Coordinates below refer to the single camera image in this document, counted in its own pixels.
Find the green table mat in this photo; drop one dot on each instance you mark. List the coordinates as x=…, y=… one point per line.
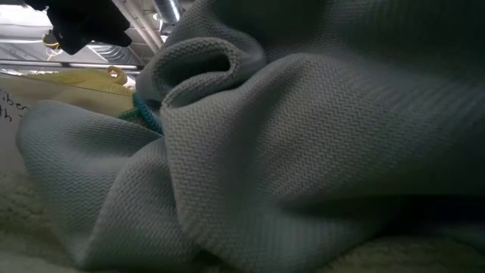
x=130, y=115

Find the long white light bar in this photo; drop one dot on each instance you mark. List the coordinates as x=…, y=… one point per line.
x=94, y=65

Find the silver ribbed ceiling duct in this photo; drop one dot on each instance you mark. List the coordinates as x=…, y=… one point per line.
x=113, y=53

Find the silver round ceiling duct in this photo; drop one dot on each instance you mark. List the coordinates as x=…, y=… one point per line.
x=166, y=9

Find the pale blue waffle towel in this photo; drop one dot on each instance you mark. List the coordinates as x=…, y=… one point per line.
x=284, y=151

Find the yellow microfiber towel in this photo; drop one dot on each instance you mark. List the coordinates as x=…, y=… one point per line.
x=87, y=81

